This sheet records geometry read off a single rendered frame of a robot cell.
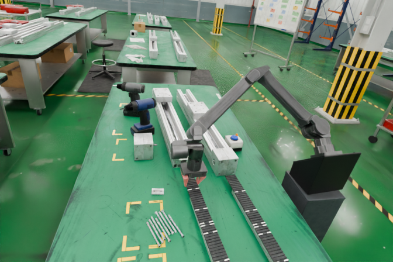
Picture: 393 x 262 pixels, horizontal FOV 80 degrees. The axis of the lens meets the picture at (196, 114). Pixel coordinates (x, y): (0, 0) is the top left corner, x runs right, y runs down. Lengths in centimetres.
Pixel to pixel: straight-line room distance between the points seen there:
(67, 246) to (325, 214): 109
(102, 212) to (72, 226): 10
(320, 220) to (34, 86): 305
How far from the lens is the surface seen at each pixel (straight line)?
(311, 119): 118
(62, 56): 475
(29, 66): 324
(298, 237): 105
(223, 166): 113
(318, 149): 121
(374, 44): 412
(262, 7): 730
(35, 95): 336
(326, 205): 131
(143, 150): 118
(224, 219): 100
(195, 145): 91
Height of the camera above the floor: 153
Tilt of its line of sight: 27 degrees down
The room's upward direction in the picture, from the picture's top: 7 degrees clockwise
